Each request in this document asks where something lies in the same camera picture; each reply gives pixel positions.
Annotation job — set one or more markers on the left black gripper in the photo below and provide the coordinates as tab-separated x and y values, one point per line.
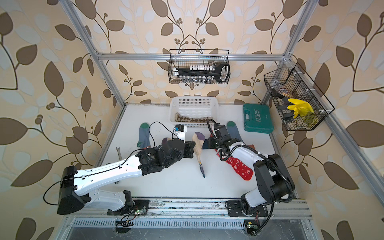
189	147

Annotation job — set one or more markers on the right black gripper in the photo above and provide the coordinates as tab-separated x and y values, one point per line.
211	142

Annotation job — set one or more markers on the blue green toe sock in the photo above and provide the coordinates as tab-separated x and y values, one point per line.
234	132

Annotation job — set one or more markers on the blue orange striped sock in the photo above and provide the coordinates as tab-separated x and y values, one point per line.
144	136

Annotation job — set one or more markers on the beige purple striped sock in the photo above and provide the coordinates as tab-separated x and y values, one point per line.
199	140
165	140

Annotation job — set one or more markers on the red bear sock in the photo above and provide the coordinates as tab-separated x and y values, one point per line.
240	168

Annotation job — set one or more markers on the white plastic basket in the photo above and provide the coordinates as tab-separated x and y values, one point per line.
194	107

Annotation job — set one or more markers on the argyle brown sock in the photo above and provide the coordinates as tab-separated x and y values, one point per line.
182	119
200	120

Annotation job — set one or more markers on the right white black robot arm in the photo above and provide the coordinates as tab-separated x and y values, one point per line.
274	183

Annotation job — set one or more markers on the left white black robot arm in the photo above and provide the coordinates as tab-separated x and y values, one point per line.
82	188

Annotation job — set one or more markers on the silver open-end wrench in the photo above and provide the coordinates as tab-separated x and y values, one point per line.
119	153

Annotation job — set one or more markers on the green plastic tool case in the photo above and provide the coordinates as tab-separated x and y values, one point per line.
257	119

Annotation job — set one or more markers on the socket set holder black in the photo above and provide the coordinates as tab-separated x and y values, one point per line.
204	74

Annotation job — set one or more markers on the black pliers in basket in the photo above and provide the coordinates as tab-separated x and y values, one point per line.
288	115

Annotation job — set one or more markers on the yellow rubber glove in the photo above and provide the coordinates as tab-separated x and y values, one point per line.
300	108

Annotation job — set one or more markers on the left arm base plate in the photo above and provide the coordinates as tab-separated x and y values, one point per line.
136	207

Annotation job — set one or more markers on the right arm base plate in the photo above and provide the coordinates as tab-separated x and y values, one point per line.
236	209

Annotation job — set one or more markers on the black wire basket back wall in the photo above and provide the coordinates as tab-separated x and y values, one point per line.
180	58

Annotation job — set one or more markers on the black wire basket wall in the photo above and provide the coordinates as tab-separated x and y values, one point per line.
291	81
180	58

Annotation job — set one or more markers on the black wire basket right wall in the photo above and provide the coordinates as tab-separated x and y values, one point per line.
291	81

